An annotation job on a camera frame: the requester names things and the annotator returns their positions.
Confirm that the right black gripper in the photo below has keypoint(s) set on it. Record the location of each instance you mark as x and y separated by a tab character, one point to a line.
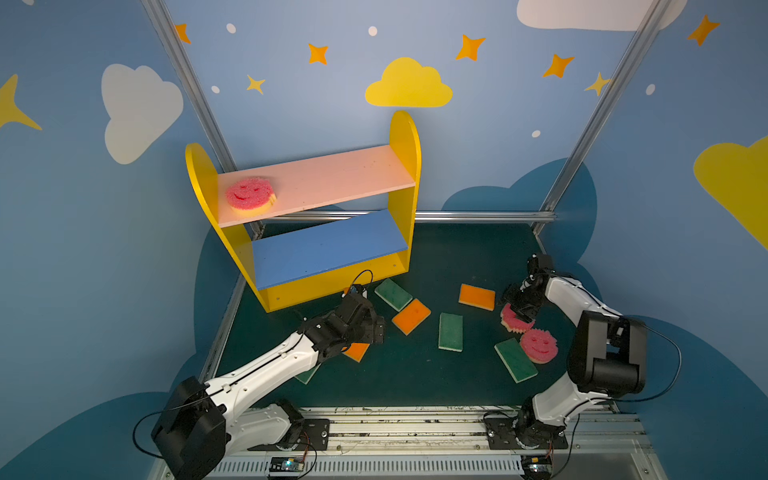
522	300

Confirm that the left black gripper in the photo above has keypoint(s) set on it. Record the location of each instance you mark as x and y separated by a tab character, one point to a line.
365	318

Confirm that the pink smiley sponge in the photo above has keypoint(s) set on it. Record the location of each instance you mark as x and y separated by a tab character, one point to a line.
512	323
539	345
251	196

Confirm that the orange sponge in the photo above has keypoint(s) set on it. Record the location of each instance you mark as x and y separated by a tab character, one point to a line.
477	297
356	351
411	316

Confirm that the green sponge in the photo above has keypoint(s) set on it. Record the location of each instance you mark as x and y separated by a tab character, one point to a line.
305	377
450	334
515	360
393	295

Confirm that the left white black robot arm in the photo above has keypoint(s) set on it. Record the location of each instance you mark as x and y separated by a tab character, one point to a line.
202	422

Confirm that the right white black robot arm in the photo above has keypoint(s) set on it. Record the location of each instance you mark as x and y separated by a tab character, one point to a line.
606	359

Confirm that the yellow shelf with pink and blue boards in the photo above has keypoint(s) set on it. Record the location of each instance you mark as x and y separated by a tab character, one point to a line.
296	267

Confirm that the back aluminium floor bar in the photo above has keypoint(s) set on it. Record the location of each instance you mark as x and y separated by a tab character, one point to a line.
461	217

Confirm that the left small circuit board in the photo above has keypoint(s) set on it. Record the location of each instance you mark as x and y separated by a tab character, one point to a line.
286	466

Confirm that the small circuit board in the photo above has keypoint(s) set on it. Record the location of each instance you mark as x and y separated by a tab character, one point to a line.
536	467
286	466

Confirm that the right small circuit board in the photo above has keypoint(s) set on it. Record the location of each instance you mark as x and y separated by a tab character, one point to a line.
536	467

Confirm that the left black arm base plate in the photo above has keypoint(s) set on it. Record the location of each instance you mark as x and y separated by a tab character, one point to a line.
312	432

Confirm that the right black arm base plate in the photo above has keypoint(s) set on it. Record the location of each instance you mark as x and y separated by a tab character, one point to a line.
505	433

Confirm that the aluminium rail frame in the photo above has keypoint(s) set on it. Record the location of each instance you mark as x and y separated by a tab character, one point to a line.
449	442

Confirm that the right aluminium corner post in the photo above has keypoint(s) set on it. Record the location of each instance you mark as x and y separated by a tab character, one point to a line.
642	40

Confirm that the aluminium corner post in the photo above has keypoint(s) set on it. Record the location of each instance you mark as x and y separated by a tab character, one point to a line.
164	27
642	40

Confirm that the left aluminium corner post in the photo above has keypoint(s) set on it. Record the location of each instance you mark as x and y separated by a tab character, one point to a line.
164	27

